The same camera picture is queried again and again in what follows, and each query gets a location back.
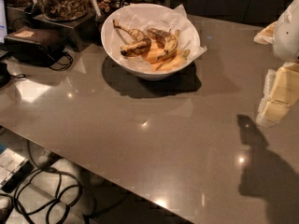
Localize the black floor cables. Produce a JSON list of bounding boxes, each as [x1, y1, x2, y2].
[[0, 140, 132, 224]]

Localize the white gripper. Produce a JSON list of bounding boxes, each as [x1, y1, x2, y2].
[[254, 0, 299, 127]]

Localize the white ceramic bowl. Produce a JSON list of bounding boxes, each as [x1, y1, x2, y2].
[[100, 3, 202, 81]]

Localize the black cable on table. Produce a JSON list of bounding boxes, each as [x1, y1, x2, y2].
[[48, 51, 75, 72]]

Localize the yellow banana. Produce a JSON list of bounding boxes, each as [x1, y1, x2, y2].
[[141, 41, 181, 63], [151, 49, 190, 71]]

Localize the lower yellow banana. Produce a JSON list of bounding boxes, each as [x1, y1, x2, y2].
[[151, 49, 190, 71]]

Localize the monitor screen edge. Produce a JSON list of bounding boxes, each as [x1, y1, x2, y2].
[[0, 0, 7, 44]]

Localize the white power strip box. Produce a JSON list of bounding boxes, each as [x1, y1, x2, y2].
[[0, 148, 28, 192]]

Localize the glass jar of nuts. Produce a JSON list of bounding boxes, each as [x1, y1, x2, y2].
[[37, 0, 89, 21]]

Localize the dark metal jar stand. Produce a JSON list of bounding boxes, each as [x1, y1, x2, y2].
[[34, 9, 99, 52]]

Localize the spotted brown banana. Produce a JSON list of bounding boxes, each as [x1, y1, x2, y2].
[[113, 20, 151, 57], [147, 28, 180, 62]]

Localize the black box device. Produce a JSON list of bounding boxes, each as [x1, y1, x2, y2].
[[4, 26, 65, 67]]

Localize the upper yellow banana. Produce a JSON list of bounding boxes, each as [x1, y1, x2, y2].
[[141, 41, 181, 63]]

